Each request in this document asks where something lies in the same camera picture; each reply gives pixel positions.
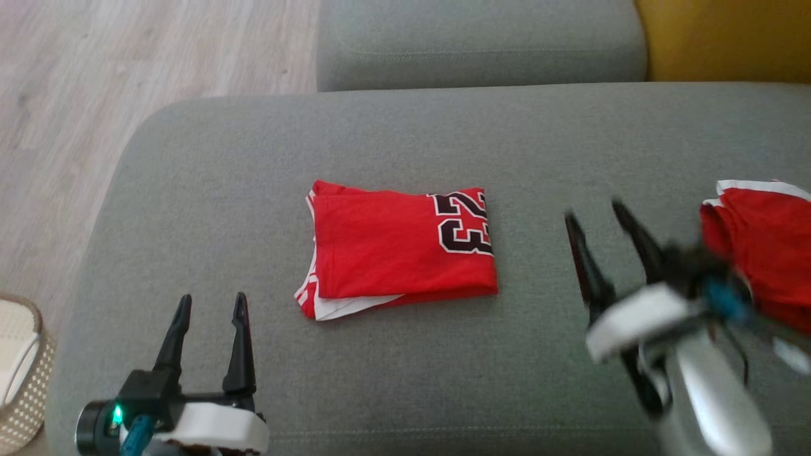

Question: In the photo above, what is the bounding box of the grey sofa back cushion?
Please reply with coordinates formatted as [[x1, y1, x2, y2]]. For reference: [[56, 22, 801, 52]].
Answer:
[[317, 0, 648, 92]]

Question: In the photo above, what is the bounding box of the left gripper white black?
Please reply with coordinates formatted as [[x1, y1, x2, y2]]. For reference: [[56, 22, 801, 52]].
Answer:
[[152, 292, 270, 453]]

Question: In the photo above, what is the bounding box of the beige woven laundry basket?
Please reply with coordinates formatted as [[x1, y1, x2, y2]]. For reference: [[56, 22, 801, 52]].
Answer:
[[0, 293, 56, 455]]

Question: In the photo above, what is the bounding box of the white cable label tag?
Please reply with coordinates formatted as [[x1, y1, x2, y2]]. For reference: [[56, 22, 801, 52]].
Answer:
[[773, 339, 811, 376]]

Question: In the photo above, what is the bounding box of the black cable teal connector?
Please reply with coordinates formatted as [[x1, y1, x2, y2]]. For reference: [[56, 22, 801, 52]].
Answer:
[[703, 279, 780, 387], [120, 415, 156, 456]]

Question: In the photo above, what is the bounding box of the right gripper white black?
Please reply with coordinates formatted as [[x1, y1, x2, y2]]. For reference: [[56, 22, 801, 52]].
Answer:
[[564, 201, 704, 365]]

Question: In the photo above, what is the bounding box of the red shorts white stripe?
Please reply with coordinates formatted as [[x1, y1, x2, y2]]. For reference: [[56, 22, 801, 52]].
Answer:
[[699, 180, 811, 336]]

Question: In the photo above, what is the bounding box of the yellow cushion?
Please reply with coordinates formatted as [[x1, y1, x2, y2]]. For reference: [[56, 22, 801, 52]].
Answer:
[[635, 0, 811, 84]]

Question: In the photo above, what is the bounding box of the red white basketball jersey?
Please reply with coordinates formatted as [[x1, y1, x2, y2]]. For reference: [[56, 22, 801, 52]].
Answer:
[[295, 180, 499, 321]]

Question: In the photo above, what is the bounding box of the grey sofa seat cushion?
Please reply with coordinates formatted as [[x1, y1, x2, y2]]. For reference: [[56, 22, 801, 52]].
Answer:
[[46, 82, 811, 456]]

